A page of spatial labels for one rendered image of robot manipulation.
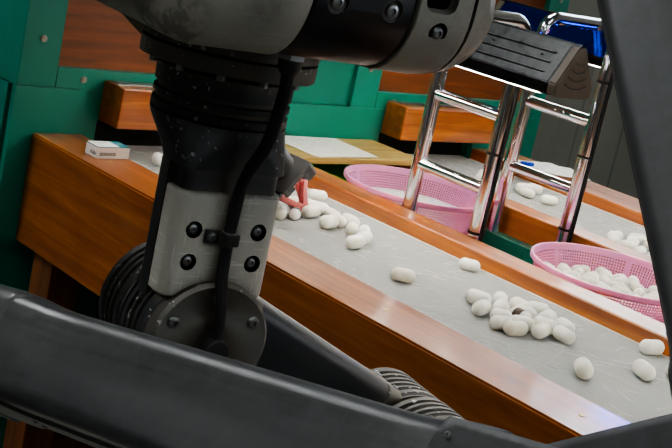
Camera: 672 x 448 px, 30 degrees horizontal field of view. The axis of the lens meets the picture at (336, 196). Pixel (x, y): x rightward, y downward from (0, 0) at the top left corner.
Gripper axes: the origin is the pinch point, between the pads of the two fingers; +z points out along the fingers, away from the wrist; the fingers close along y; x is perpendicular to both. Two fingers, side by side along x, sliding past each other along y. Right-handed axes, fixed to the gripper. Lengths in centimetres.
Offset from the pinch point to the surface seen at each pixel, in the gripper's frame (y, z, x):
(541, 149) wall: 116, 173, -127
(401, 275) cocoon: -29.9, -4.8, 5.0
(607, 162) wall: 84, 165, -127
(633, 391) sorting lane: -67, -1, 4
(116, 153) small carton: 21.1, -17.6, 13.0
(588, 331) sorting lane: -51, 8, -5
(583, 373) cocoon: -63, -6, 6
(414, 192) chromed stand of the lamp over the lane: -4.6, 12.7, -16.0
